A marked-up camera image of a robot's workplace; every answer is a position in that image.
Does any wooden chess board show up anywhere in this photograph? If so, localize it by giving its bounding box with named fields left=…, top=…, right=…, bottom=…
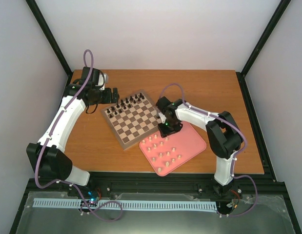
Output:
left=101, top=90, right=161, bottom=150

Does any light blue cable duct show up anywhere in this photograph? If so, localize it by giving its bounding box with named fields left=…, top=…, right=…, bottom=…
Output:
left=32, top=198, right=217, bottom=213

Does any pink plastic tray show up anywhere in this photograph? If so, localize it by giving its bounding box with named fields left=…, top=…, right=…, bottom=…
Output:
left=139, top=122, right=206, bottom=176

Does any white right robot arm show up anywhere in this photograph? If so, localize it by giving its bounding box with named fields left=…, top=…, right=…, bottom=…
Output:
left=156, top=97, right=246, bottom=197

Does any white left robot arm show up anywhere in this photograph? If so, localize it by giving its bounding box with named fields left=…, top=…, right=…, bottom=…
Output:
left=26, top=66, right=119, bottom=196

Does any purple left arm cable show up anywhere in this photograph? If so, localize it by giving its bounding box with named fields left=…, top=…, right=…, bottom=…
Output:
left=34, top=49, right=123, bottom=222

